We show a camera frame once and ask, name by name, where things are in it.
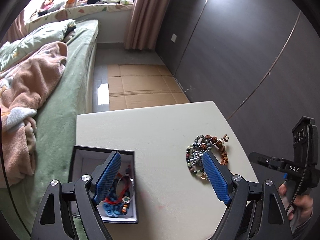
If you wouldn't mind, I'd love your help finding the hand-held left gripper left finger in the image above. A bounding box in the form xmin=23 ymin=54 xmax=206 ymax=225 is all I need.
xmin=30 ymin=151 xmax=122 ymax=240

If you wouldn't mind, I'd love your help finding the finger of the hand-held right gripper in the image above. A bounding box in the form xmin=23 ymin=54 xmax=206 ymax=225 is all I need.
xmin=248 ymin=151 xmax=285 ymax=172

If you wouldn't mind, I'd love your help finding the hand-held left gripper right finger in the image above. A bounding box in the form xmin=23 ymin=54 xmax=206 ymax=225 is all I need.
xmin=202 ymin=151 xmax=293 ymax=240

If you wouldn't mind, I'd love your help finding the grey metal bead bracelet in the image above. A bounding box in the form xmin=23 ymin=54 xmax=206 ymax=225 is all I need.
xmin=189 ymin=148 xmax=208 ymax=166

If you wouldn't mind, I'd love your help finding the dark blue jewelry box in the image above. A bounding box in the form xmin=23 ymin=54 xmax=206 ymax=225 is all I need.
xmin=68 ymin=144 xmax=139 ymax=225

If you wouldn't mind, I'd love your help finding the brown seed bead bracelet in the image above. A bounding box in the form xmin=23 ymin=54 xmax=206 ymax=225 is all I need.
xmin=200 ymin=134 xmax=231 ymax=166

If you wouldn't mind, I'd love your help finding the dark multicolour bead bracelet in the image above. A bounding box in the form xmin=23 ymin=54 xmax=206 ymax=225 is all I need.
xmin=186 ymin=135 xmax=208 ymax=178

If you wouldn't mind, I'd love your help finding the person's right hand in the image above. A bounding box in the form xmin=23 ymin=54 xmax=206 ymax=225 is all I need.
xmin=278 ymin=183 xmax=314 ymax=222

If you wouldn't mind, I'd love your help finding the silver bangle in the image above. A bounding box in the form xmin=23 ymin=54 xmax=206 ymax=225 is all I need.
xmin=113 ymin=176 xmax=136 ymax=198

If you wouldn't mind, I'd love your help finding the bed with green sheet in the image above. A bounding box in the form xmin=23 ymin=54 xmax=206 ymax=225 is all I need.
xmin=0 ymin=19 xmax=100 ymax=240

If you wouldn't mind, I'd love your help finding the flattened cardboard sheet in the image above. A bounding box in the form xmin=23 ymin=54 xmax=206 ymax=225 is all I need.
xmin=107 ymin=64 xmax=191 ymax=112

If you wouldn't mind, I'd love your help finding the dark grey wardrobe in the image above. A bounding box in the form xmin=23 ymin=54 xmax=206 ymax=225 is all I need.
xmin=156 ymin=0 xmax=320 ymax=188

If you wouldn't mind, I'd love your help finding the pink fleece blanket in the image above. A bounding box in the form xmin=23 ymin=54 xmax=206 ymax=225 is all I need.
xmin=0 ymin=41 xmax=68 ymax=188

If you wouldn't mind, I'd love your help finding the floral pillow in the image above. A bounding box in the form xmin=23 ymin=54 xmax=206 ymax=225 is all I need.
xmin=0 ymin=19 xmax=77 ymax=72

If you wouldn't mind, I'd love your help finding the pink curtain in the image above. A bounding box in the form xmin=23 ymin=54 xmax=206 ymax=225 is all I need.
xmin=124 ymin=0 xmax=179 ymax=50

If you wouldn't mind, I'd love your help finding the floral window seat cushion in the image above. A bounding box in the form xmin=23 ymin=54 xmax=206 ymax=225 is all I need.
xmin=24 ymin=0 xmax=136 ymax=33

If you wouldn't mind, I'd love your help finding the plush toy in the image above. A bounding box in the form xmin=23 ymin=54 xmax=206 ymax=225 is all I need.
xmin=37 ymin=0 xmax=66 ymax=16

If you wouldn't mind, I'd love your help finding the black braided cable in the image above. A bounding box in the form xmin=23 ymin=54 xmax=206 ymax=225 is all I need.
xmin=286 ymin=125 xmax=313 ymax=222

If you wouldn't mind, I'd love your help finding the red cord necklace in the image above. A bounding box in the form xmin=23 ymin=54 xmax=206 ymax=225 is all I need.
xmin=104 ymin=171 xmax=132 ymax=207

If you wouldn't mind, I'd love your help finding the blue ring bead bracelet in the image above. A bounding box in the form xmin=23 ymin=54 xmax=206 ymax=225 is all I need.
xmin=102 ymin=202 xmax=127 ymax=218

